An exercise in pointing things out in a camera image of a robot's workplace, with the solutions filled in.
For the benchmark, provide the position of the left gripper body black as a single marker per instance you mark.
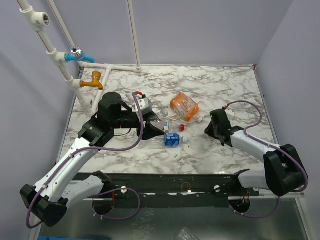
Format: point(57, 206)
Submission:
point(139, 125)

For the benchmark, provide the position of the clear bottle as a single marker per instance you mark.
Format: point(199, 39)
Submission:
point(161, 116)

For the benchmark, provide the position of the blue label water bottle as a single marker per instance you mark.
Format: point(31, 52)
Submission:
point(168, 140)

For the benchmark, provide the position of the red bottle cap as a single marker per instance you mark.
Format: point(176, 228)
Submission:
point(181, 127)

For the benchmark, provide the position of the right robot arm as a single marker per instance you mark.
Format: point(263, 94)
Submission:
point(283, 169)

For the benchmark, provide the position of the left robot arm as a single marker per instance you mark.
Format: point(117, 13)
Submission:
point(49, 198)

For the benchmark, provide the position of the orange plastic jar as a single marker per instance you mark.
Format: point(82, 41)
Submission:
point(184, 106)

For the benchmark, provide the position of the orange faucet valve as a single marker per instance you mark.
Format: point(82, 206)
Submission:
point(95, 81)

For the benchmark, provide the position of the blue faucet valve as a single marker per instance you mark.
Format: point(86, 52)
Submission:
point(77, 54)

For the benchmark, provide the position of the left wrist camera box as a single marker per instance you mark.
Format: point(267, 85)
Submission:
point(145, 105)

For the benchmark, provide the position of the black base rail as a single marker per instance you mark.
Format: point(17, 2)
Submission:
point(175, 190)

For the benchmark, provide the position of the white pvc pipe frame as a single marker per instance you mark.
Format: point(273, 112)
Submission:
point(39, 20)

